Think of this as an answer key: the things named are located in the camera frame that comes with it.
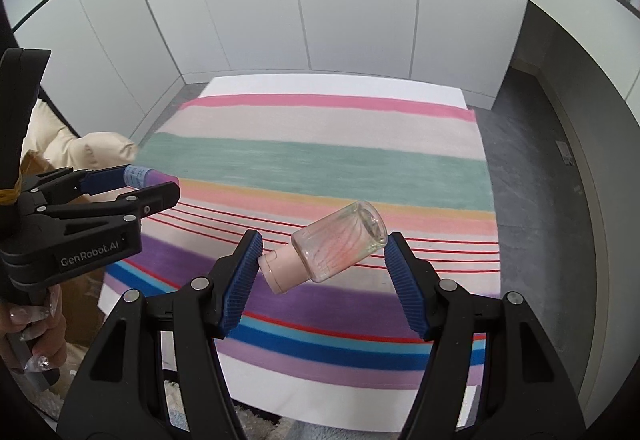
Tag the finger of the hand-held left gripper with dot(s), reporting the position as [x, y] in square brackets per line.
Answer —
[155, 197]
[105, 179]

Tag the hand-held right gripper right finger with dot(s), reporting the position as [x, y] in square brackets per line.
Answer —
[405, 290]

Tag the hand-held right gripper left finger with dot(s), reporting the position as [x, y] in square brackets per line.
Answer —
[242, 280]

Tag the purple tube with blue cap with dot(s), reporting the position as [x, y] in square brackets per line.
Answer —
[150, 176]

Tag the brown cardboard box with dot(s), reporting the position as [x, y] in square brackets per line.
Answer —
[85, 300]

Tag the clear bottle with pink cap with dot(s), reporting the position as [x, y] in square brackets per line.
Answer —
[340, 245]

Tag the person's left hand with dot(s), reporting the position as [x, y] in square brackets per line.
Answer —
[50, 335]

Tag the cream padded chair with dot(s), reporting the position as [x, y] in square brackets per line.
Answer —
[100, 150]

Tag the striped colourful cloth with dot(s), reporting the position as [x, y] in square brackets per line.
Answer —
[325, 160]

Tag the white low table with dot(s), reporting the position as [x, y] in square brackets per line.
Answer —
[325, 85]

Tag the small white floor plate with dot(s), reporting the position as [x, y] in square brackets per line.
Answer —
[565, 153]

